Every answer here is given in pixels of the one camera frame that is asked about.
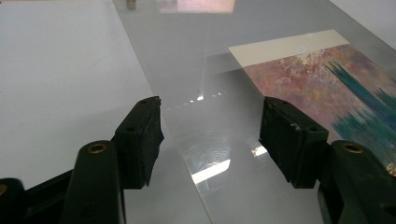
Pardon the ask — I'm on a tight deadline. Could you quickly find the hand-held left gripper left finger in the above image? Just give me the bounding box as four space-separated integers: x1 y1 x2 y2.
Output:
59 95 165 224

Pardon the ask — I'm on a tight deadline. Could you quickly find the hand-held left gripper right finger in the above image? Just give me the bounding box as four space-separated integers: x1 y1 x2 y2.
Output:
258 95 396 224

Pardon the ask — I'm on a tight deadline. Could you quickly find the clear acrylic photo frame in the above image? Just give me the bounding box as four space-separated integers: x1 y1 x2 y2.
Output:
112 0 396 224

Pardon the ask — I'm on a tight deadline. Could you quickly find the red and teal picture card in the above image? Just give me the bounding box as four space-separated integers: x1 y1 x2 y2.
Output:
227 29 396 176

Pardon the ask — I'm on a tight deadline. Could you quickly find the white table cover board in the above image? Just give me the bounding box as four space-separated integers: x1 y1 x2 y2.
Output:
0 0 396 224

